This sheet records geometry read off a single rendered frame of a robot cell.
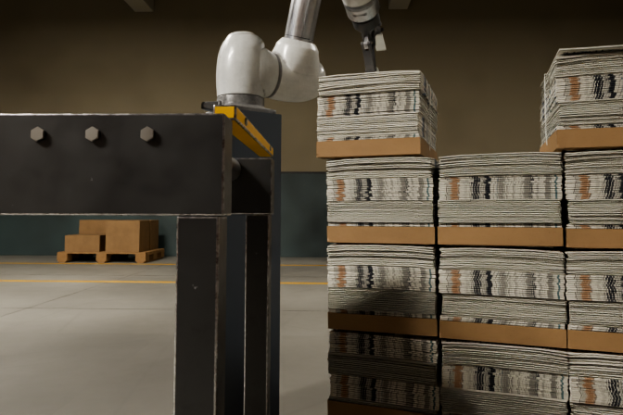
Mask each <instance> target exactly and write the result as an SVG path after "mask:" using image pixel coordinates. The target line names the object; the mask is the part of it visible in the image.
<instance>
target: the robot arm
mask: <svg viewBox="0 0 623 415"><path fill-rule="evenodd" d="M321 1H322V0H291V5H290V9H289V14H288V19H287V25H286V33H285V38H284V37H282V38H281V39H280V40H279V41H278V42H277V43H276V45H275V47H274V49H273V51H272V52H271V51H270V50H268V49H267V48H265V44H264V42H263V40H262V39H261V38H260V37H259V36H258V35H256V34H254V33H253V32H250V31H236V32H232V33H230V34H229V35H228V36H227V37H226V39H225V40H224V42H223V43H222V46H221V48H220V52H219V55H218V59H217V69H216V89H217V101H212V102H202V104H201V108H202V109H203V110H206V111H208V112H206V113H213V106H215V105H236V106H237V107H238V108H239V109H241V110H249V111H257V112H265V113H273V114H276V110H273V109H269V108H265V107H264V97H266V98H270V99H273V100H278V101H284V102H305V101H309V100H312V99H314V98H316V97H317V96H319V94H318V93H319V92H318V90H319V82H318V81H319V79H318V77H324V76H325V71H324V67H323V65H322V64H321V63H320V61H319V51H318V49H317V47H316V45H315V44H313V38H314V34H315V29H316V24H317V19H318V15H319V10H320V5H321ZM342 1H343V5H344V7H345V9H346V12H347V16H348V18H349V19H350V20H351V21H352V24H353V27H354V29H355V30H356V31H359V32H361V33H362V42H361V46H362V52H363V59H364V65H365V72H379V70H378V67H377V66H376V63H375V49H376V51H385V50H386V45H385V42H384V38H383V34H382V32H381V31H384V28H380V26H381V25H382V23H381V21H380V17H379V13H378V11H379V8H380V5H379V2H378V0H342ZM371 42H373V43H372V44H371Z"/></svg>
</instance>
